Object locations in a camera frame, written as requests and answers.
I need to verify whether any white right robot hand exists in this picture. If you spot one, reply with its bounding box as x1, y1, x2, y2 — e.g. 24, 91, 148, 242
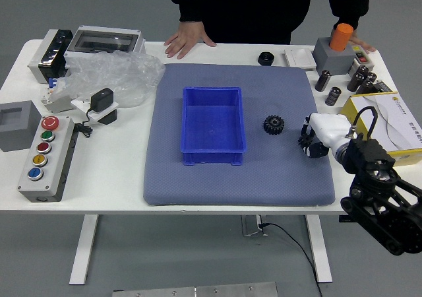
297, 112, 353, 160

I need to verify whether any person's left hand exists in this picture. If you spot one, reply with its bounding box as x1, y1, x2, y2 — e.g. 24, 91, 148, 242
348, 25, 377, 54

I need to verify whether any person's right hand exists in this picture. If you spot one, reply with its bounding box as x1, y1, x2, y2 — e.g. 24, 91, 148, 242
164, 20, 218, 60

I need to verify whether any big black gear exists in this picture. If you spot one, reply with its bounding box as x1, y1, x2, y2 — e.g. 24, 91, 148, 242
262, 114, 286, 137

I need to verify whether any black hex nut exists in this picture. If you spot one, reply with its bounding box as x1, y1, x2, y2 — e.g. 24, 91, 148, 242
257, 51, 276, 66

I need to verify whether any distribution box with clear lid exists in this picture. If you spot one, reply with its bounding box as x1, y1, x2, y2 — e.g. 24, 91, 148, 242
64, 25, 146, 59

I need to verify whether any blue plastic box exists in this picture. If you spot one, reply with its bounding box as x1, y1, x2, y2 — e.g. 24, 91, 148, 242
180, 86, 248, 168

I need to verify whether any grey five-button control box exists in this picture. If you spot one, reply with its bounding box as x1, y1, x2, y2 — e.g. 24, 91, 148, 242
16, 114, 79, 203

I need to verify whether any orange cylinder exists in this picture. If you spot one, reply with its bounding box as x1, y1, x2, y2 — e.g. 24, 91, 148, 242
329, 22, 354, 52

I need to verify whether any grey block with round hole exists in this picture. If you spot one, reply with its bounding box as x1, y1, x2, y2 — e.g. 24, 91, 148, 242
312, 37, 357, 76

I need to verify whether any black rectangular module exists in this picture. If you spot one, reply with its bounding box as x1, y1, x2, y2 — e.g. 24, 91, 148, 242
372, 80, 398, 95

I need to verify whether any yellow and white carton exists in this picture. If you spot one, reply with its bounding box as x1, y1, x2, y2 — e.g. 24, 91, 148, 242
339, 91, 422, 168

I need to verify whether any person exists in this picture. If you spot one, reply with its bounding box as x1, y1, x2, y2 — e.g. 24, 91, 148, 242
169, 0, 371, 46

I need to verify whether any clear plastic bag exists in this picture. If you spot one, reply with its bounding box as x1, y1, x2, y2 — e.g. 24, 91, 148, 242
49, 51, 166, 109

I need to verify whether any blue-grey padded mat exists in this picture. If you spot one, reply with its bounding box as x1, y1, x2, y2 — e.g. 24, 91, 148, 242
142, 62, 336, 207

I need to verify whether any black power adapter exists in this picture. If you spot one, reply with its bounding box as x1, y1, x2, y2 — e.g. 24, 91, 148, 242
90, 87, 115, 110

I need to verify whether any white table leg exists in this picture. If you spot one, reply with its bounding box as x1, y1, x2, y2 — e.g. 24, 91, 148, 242
305, 214, 334, 283
68, 214, 100, 285

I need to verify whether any grey under-table control unit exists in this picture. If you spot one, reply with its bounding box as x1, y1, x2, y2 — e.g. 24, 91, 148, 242
241, 214, 268, 238

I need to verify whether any white circuit breaker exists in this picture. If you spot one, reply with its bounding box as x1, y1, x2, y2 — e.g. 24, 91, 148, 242
41, 77, 75, 114

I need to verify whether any grey block with square recess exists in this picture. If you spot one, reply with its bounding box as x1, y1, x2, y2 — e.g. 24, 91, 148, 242
0, 100, 42, 152

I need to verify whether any silver metal plate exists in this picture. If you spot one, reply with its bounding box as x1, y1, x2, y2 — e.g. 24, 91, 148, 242
111, 281, 278, 297

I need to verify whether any small red-button switch box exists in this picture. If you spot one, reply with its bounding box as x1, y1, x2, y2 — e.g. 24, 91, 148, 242
347, 45, 376, 77

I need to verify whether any white wall switch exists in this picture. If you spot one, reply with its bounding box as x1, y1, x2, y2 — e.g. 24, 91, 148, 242
283, 48, 317, 71

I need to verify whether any black floor cable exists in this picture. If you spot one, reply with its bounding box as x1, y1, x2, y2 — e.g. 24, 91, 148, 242
258, 222, 324, 297

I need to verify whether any black adapter cord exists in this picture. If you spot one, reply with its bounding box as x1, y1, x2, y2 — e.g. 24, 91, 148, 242
74, 107, 95, 139

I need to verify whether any grey enclosure with black lid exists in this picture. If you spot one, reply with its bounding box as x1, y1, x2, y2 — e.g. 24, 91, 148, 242
27, 28, 74, 84

